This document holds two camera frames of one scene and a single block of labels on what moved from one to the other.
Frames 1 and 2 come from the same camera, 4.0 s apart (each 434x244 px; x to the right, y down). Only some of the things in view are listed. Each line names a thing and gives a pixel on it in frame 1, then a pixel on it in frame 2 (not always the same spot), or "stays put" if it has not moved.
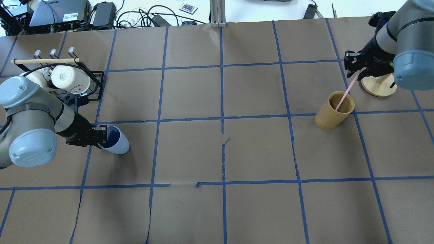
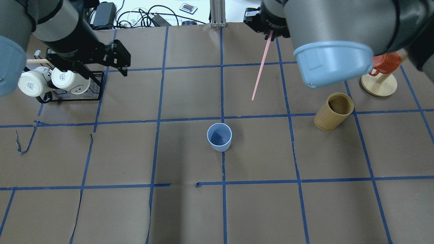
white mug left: (40, 76) stays put
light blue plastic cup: (117, 142) to (219, 136)
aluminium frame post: (218, 13) stays put
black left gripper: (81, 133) to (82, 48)
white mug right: (76, 80) stays put
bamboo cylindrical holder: (336, 109) stays put
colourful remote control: (188, 8) stays put
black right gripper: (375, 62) to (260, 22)
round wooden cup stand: (379, 86) stays put
